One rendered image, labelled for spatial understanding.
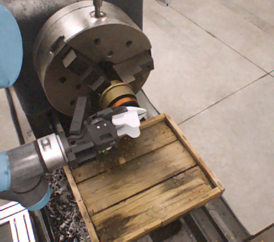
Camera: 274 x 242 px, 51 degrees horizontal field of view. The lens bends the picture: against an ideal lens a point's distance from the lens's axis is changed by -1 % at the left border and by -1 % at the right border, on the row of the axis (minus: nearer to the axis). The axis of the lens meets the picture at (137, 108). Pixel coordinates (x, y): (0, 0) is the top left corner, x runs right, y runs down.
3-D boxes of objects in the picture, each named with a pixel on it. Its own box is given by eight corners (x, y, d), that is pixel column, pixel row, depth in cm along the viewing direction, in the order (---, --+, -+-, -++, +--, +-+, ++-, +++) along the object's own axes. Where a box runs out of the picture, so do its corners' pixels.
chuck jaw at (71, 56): (84, 70, 78) (51, 50, 69) (97, 57, 77) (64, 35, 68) (99, 97, 72) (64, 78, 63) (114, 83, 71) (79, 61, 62)
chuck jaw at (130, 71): (107, 57, 79) (145, 41, 81) (111, 71, 83) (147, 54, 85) (124, 83, 72) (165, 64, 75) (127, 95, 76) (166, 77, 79)
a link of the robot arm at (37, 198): (16, 179, 75) (2, 155, 67) (57, 186, 74) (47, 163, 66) (2, 207, 70) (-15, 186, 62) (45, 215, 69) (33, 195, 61)
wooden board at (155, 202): (61, 162, 85) (58, 154, 82) (166, 119, 96) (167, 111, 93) (99, 260, 67) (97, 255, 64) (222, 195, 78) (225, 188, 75)
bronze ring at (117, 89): (93, 81, 70) (108, 108, 65) (128, 70, 73) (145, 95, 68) (95, 106, 77) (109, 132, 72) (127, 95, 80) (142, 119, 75)
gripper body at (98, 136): (123, 154, 66) (73, 175, 63) (108, 128, 72) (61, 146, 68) (122, 134, 61) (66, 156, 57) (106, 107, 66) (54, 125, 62)
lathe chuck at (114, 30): (43, 109, 89) (26, 14, 67) (134, 86, 101) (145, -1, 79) (51, 130, 83) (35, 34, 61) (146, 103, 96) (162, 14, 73)
